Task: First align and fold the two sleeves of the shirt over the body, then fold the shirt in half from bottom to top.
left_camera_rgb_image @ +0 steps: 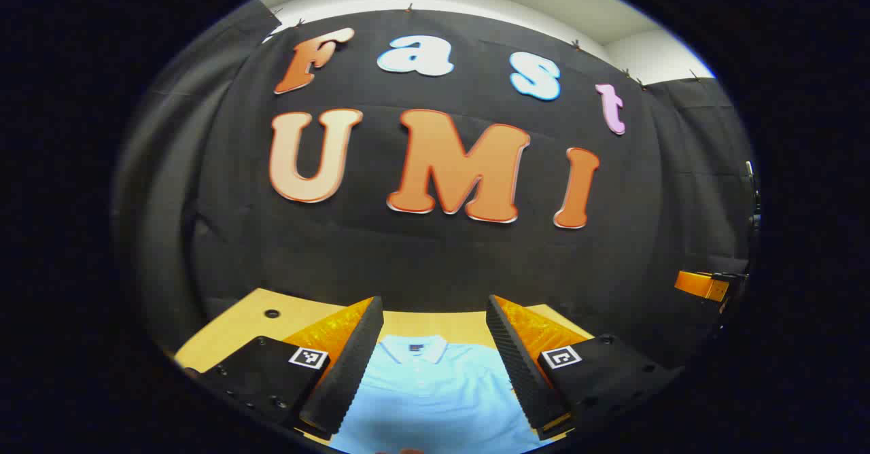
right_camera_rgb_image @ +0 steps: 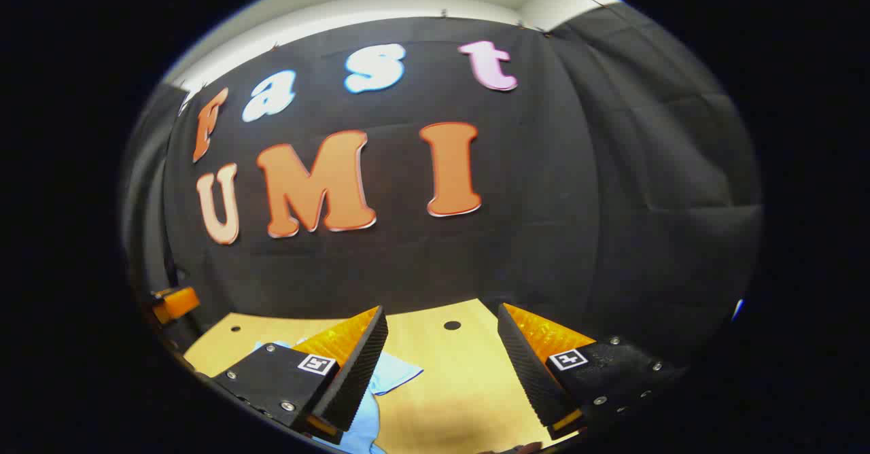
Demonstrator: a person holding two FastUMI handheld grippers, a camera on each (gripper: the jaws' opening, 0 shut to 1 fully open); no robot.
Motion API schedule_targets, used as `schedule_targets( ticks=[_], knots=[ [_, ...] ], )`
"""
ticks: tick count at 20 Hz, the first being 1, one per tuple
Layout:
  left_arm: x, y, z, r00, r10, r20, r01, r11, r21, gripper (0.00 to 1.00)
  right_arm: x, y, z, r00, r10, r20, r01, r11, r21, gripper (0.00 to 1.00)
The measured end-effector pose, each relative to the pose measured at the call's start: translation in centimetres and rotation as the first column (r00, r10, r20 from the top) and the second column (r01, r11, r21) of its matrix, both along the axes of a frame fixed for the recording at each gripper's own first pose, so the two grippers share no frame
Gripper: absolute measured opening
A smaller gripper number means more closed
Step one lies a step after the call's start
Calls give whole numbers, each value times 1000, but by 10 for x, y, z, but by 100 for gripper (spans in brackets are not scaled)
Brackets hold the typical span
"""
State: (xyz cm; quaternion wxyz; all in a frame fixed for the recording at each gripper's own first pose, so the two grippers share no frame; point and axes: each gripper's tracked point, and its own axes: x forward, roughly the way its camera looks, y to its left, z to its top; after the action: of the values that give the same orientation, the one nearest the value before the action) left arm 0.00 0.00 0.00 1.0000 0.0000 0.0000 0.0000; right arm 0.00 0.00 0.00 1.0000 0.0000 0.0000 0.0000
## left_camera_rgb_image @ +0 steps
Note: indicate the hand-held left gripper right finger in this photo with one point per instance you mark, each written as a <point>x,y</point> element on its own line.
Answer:
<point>520,365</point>

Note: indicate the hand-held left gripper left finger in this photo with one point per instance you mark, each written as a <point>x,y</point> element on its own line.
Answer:
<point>353,365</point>

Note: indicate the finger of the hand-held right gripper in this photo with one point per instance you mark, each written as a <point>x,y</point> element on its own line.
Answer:
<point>700,284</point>

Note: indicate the light blue T-shirt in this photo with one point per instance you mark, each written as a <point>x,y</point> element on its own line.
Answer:
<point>428,399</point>

